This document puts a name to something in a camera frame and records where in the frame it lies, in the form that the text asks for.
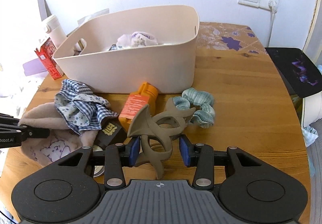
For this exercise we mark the beige plastic storage basket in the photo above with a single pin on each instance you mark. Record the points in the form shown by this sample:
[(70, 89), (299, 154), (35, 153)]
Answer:
[(86, 55)]

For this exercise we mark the pink patterned sock bundle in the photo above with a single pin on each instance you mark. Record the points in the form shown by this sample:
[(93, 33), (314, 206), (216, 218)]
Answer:
[(137, 39)]

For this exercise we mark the blue checked fabric scrunchie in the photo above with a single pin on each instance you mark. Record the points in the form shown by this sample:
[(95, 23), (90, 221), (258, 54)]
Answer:
[(81, 109)]

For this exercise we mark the beige fleece cloth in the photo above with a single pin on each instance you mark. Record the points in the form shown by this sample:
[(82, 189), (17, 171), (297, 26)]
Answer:
[(60, 142)]

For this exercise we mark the green striped scrunchie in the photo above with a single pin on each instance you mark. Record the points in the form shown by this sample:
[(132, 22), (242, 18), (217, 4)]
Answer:
[(204, 116)]

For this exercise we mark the white thermos bottle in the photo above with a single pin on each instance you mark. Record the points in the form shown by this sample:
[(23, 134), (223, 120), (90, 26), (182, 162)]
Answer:
[(54, 31)]

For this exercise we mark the red white carton box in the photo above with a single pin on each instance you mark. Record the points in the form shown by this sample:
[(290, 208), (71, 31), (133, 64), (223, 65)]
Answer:
[(45, 54)]

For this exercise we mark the orange plastic bottle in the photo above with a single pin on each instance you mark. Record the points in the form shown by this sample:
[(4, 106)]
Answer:
[(146, 94)]

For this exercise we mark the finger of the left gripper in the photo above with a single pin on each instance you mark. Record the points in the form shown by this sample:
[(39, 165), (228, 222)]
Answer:
[(7, 121), (32, 132)]

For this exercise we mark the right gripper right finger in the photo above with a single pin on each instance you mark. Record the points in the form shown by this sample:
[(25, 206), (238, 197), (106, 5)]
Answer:
[(200, 156)]

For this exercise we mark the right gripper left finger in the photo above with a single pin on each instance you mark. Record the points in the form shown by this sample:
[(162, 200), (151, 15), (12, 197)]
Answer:
[(118, 156)]

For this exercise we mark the lilac bed headboard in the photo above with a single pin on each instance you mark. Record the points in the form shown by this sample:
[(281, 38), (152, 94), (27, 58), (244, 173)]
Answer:
[(35, 66)]

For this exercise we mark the black gold small box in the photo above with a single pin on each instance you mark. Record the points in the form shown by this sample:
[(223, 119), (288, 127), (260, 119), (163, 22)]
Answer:
[(111, 133)]

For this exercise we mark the brown hair claw clip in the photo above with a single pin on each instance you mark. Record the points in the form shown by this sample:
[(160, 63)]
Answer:
[(157, 133)]

